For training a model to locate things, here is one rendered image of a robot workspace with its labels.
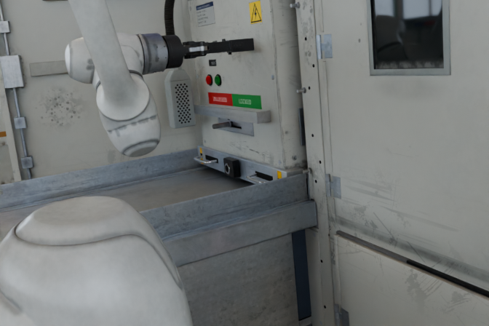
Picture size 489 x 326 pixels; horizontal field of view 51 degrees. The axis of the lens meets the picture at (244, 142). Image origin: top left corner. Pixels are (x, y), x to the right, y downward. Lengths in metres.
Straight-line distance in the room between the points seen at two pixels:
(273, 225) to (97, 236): 0.78
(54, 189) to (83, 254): 1.16
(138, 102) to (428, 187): 0.55
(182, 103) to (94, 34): 0.70
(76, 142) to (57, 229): 1.35
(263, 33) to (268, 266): 0.55
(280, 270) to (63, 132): 0.89
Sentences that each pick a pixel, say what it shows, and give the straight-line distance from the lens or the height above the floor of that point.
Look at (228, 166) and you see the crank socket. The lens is 1.44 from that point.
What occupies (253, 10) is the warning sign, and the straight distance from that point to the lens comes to 1.29.
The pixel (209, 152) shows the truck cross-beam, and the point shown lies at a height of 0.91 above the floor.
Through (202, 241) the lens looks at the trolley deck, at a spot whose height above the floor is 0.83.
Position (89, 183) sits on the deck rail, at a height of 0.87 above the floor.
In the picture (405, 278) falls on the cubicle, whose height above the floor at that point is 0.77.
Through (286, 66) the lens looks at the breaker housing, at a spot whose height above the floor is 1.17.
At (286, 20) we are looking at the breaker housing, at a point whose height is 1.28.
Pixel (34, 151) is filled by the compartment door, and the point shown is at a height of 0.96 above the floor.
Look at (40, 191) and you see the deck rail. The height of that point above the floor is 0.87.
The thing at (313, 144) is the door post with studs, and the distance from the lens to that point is 1.20.
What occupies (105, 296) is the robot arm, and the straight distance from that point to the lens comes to 0.44.
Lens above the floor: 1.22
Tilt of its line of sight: 10 degrees down
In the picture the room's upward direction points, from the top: 5 degrees counter-clockwise
